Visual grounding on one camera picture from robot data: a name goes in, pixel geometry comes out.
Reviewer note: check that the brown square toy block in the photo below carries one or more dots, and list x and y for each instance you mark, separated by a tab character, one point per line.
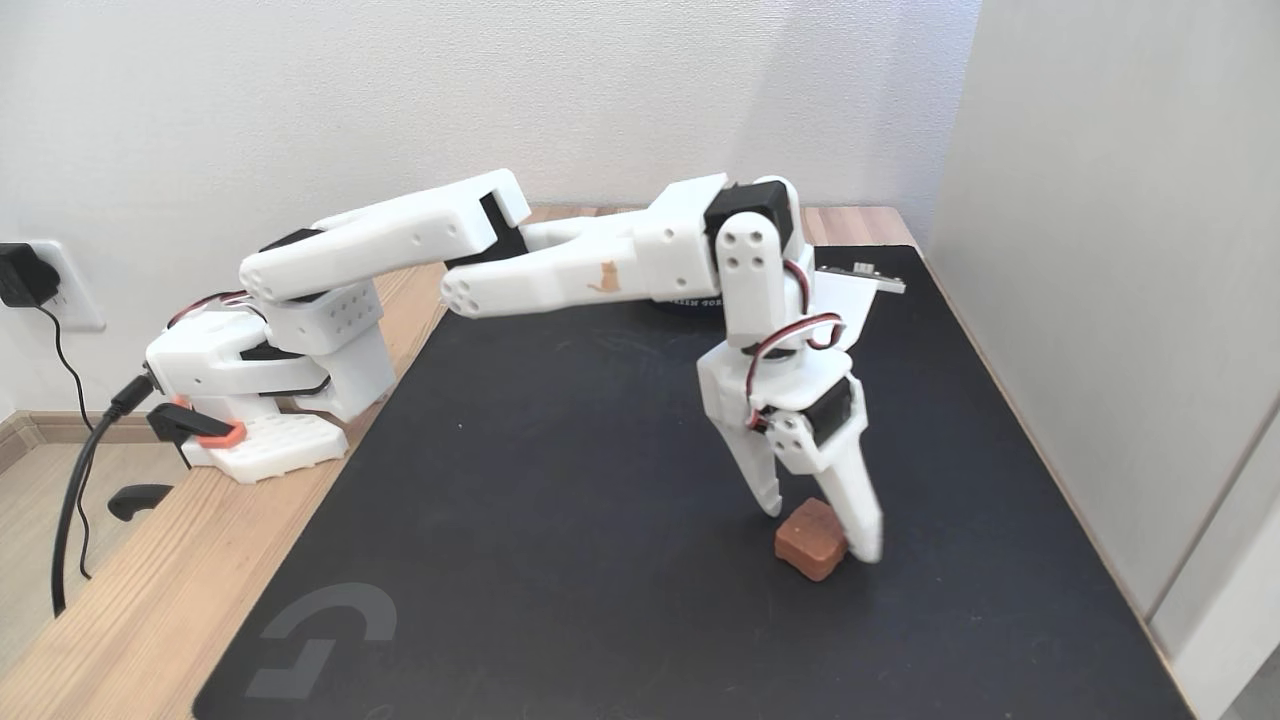
808	545

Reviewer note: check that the navy and white paper bowl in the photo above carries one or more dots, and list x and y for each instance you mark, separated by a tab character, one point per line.
690	302

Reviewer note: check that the black desk mat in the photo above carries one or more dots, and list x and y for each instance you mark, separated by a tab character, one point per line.
560	520

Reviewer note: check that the pale grey door panel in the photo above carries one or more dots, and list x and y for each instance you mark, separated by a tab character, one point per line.
1120	280

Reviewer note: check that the black and orange table clamp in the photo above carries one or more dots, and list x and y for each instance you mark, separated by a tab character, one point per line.
195	425

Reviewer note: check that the black power adapter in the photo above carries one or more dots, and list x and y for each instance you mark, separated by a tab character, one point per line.
22	274

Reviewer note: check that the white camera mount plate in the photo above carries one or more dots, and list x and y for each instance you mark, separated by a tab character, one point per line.
850	300

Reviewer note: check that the white wall outlet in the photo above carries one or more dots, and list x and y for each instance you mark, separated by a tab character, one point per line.
78	295

